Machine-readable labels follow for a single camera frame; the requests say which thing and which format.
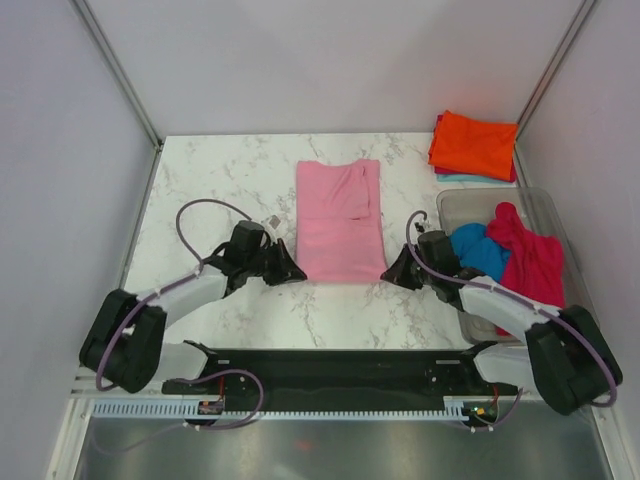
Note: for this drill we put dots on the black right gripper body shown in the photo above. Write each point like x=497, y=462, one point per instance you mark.
x=428, y=274

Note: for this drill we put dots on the aluminium front frame rail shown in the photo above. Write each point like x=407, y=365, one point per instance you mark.
x=84, y=384

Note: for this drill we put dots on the left aluminium frame post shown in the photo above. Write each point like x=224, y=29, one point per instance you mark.
x=104, y=46

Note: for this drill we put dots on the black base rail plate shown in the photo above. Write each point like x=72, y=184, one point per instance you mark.
x=339, y=379

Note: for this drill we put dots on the crimson crumpled t shirt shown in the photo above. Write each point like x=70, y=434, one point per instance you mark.
x=526, y=263

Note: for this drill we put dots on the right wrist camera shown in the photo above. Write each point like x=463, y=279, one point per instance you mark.
x=435, y=242

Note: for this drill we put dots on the white slotted cable duct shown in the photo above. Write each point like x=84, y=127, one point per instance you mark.
x=182, y=409

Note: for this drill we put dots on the right aluminium frame post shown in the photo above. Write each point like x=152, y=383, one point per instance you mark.
x=578, y=22

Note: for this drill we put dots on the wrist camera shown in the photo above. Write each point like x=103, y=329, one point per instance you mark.
x=435, y=242
x=250, y=236

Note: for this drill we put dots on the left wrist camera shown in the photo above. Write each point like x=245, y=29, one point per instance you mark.
x=250, y=236

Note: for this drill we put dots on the pink t shirt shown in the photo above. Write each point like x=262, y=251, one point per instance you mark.
x=339, y=222

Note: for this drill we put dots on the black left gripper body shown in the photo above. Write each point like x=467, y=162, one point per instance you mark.
x=254, y=262

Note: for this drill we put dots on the blue crumpled t shirt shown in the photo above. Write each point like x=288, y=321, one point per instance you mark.
x=475, y=249

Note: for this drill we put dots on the orange folded t shirt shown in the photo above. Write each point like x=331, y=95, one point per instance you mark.
x=472, y=146

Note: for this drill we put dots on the teal folded t shirt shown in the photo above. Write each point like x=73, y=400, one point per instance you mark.
x=465, y=178

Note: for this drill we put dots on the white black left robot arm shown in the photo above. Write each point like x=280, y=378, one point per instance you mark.
x=123, y=345

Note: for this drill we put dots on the aluminium frame post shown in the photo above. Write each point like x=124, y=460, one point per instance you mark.
x=104, y=46
x=578, y=22

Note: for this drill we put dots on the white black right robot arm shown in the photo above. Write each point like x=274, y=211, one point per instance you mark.
x=562, y=355

